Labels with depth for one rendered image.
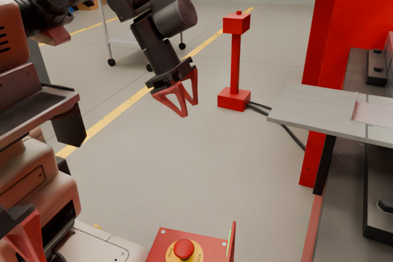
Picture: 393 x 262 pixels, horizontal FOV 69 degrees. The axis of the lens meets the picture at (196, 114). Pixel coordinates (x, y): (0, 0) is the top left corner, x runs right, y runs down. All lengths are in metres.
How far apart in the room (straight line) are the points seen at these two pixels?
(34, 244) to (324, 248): 0.41
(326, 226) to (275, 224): 1.13
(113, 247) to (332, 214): 0.91
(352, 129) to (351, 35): 0.93
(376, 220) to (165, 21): 0.48
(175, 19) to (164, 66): 0.10
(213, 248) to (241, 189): 1.23
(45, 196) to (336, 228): 0.61
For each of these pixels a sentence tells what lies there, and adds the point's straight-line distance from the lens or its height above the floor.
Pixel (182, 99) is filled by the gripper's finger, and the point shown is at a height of 1.03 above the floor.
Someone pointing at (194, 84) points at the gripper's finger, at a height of 1.04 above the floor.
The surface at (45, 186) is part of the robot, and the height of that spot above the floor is 0.80.
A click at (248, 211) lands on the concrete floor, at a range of 1.72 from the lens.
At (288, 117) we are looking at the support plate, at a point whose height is 1.00.
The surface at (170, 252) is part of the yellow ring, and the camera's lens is 0.62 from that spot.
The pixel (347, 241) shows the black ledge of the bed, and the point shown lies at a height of 0.88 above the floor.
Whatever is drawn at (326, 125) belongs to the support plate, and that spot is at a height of 1.00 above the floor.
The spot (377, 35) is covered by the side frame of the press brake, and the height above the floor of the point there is 0.93.
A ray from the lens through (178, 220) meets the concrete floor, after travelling 1.68.
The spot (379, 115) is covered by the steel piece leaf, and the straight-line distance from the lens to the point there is 0.65.
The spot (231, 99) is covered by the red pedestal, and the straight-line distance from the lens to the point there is 2.56.
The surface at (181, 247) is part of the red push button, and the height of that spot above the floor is 0.81.
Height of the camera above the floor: 1.29
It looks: 31 degrees down
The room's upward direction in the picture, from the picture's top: 2 degrees counter-clockwise
